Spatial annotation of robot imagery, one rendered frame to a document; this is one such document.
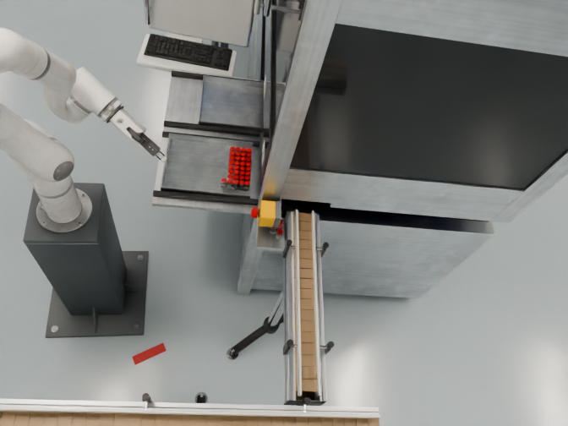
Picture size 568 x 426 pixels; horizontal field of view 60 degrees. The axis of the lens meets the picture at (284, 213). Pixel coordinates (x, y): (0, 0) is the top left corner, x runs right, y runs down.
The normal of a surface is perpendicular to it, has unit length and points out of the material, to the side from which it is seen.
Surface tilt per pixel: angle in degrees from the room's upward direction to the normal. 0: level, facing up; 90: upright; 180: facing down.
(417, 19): 90
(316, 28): 90
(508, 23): 90
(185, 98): 0
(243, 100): 0
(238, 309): 0
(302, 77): 90
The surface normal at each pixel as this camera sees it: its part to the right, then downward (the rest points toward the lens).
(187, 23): -0.08, 0.86
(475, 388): 0.17, -0.49
